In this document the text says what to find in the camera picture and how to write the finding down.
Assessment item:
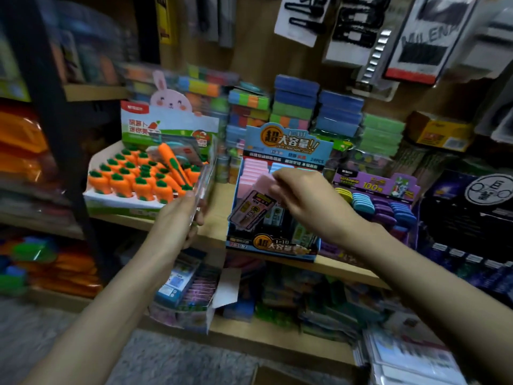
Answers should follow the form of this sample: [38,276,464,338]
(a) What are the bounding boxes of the person's left hand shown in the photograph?
[148,188,213,253]

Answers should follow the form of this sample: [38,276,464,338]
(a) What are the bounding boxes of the person's right hand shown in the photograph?
[268,166,357,249]

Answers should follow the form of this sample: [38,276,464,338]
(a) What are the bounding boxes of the wooden shelf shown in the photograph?
[0,0,513,385]

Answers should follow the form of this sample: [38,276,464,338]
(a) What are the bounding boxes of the purple display box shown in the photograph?
[321,171,422,265]

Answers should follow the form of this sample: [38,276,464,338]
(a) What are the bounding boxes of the blue display box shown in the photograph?
[226,122,336,261]

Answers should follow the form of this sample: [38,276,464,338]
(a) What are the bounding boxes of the black and white display box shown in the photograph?
[421,172,513,305]

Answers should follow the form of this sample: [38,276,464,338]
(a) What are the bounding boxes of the brown cardboard box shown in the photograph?
[252,365,309,385]

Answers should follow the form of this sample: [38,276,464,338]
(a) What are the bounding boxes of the person's right forearm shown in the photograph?
[337,220,513,385]

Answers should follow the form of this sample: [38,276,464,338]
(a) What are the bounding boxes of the person's left forearm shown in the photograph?
[28,236,189,385]

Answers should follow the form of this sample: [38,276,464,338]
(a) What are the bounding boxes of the orange carrot pen display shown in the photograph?
[84,70,219,221]

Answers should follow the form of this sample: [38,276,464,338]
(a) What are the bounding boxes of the stack of green packets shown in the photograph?
[359,113,407,157]

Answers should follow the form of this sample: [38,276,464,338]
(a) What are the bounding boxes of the stack of blue packets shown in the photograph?
[273,73,366,140]

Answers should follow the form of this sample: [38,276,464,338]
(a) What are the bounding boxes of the heap of green teal packs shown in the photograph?
[256,268,378,342]

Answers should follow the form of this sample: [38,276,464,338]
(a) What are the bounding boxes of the orange folders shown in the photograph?
[0,228,101,297]

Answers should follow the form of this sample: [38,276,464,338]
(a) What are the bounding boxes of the stack of multicoloured packets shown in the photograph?
[120,64,274,129]

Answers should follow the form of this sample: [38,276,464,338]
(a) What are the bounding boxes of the yellow carton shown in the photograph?
[406,110,474,151]

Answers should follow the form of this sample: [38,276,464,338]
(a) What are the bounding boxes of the stack of white packets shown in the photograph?
[361,325,470,385]

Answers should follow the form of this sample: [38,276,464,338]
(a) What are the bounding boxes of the orange plastic packs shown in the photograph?
[0,104,49,177]

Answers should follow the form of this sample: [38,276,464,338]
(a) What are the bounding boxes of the white card of black clips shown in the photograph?
[324,0,394,67]
[274,0,333,47]

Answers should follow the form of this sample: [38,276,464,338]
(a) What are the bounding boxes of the black red hanging package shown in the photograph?
[385,0,474,85]

